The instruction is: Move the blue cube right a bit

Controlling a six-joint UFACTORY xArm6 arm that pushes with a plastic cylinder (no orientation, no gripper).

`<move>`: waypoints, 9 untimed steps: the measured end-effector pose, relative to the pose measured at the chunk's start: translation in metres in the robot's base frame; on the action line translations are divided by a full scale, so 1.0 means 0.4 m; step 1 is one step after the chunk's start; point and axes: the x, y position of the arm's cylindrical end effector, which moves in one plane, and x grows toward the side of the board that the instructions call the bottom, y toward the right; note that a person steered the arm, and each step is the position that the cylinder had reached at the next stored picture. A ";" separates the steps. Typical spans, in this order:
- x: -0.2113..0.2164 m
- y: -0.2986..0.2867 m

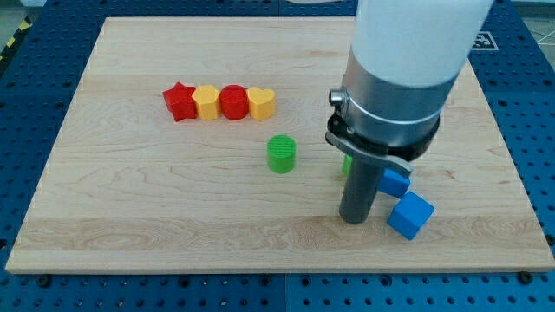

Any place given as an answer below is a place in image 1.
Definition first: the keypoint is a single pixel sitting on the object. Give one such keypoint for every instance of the yellow hexagon block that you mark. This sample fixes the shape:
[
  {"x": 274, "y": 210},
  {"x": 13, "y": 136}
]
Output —
[{"x": 206, "y": 99}]

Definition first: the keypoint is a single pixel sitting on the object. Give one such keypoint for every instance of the blue block behind rod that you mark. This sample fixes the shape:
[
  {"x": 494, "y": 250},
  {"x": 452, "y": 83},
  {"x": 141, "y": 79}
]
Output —
[{"x": 394, "y": 184}]

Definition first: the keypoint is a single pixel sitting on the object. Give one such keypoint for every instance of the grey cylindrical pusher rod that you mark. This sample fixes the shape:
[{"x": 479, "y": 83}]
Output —
[{"x": 359, "y": 192}]

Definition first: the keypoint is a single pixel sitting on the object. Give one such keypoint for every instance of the yellow heart block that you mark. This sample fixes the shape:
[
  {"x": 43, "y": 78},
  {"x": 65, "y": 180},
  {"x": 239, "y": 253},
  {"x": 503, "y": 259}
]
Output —
[{"x": 262, "y": 103}]

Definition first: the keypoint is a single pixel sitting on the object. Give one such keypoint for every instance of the wooden board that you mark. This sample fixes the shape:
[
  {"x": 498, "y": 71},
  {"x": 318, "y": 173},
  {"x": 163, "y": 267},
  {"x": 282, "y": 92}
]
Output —
[{"x": 127, "y": 190}]

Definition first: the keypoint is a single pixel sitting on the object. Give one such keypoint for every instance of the blue cube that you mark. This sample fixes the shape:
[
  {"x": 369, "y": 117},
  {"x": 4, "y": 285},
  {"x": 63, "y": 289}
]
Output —
[{"x": 410, "y": 214}]

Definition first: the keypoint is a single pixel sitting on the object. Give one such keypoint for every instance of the green cylinder block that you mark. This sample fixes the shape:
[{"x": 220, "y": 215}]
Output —
[{"x": 281, "y": 153}]

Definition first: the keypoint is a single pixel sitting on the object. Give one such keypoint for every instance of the green block behind rod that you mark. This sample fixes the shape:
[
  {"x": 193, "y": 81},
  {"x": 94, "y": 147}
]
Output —
[{"x": 347, "y": 162}]

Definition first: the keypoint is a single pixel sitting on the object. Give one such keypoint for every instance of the red cylinder block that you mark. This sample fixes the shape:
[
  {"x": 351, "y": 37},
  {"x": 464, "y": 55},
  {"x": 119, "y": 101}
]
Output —
[{"x": 234, "y": 102}]

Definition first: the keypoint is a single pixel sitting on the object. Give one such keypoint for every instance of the silver tool flange mount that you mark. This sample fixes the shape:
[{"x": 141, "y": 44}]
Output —
[{"x": 382, "y": 124}]

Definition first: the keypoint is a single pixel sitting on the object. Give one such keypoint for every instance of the red star block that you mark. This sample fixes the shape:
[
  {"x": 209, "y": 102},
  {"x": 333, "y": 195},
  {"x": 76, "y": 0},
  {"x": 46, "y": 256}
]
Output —
[{"x": 179, "y": 101}]

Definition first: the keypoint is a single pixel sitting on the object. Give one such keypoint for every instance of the fiducial marker tag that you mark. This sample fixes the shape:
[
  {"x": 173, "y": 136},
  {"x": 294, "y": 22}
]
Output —
[{"x": 484, "y": 41}]

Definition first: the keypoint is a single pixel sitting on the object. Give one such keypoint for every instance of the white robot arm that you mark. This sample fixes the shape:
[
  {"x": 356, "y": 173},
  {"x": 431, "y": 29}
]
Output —
[{"x": 403, "y": 61}]

